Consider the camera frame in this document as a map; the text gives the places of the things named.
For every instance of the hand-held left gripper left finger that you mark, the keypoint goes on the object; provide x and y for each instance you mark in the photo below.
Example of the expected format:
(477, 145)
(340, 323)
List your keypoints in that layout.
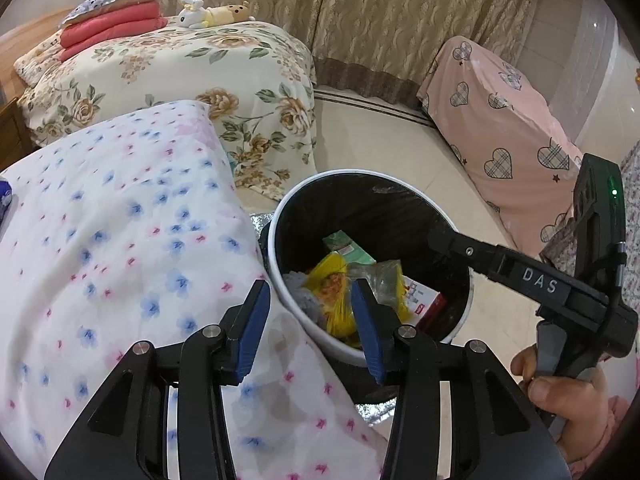
(252, 332)

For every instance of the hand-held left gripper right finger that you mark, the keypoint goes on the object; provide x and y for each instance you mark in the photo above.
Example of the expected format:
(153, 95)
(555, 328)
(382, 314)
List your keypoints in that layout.
(367, 332)

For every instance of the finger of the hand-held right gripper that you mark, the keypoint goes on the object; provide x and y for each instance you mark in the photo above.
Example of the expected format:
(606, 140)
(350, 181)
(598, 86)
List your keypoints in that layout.
(460, 250)

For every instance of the red and white box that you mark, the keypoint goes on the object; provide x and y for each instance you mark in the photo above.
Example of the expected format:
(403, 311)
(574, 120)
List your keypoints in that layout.
(425, 302)

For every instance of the green box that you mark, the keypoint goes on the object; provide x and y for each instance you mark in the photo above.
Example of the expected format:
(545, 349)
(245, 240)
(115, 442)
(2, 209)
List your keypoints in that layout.
(350, 247)

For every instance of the white bin with black liner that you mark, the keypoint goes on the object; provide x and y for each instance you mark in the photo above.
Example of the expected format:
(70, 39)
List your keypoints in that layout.
(350, 210)

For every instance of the person's right forearm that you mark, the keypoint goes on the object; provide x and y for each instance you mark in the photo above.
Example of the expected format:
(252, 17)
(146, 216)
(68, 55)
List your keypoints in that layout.
(619, 415)

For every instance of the person's right hand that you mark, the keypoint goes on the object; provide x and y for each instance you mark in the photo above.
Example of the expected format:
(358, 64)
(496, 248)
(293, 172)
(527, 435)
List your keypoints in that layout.
(570, 400)

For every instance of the clear plastic bag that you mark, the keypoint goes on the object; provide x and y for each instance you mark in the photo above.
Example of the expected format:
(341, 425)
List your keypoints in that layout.
(385, 285)

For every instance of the yellow snack packet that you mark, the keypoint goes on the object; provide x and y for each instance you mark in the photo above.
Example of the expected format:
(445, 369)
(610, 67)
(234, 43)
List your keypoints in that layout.
(330, 290)

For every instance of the pink heart print cloth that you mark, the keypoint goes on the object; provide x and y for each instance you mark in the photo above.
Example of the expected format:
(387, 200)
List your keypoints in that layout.
(500, 125)

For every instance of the white blanket with blue flowers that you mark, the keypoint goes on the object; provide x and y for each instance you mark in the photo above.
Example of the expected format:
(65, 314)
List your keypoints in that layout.
(125, 260)

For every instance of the beige patterned curtain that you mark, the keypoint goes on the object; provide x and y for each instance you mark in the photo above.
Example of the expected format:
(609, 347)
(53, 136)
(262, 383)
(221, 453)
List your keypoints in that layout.
(375, 15)

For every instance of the cream rose print quilt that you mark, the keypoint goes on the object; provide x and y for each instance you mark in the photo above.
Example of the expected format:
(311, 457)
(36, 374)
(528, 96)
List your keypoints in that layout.
(175, 65)

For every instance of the blue printed wrapper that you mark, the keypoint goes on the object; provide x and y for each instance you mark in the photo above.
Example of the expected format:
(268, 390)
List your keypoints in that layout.
(4, 194)

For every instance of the white and yellow plush toy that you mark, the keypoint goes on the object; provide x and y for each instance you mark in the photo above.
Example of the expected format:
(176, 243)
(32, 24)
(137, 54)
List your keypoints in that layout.
(215, 15)

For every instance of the folded red blanket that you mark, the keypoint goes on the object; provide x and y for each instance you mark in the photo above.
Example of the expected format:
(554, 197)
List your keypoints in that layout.
(110, 27)

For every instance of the wooden bed frame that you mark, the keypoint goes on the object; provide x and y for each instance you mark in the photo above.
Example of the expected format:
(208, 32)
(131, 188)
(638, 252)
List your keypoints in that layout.
(12, 130)

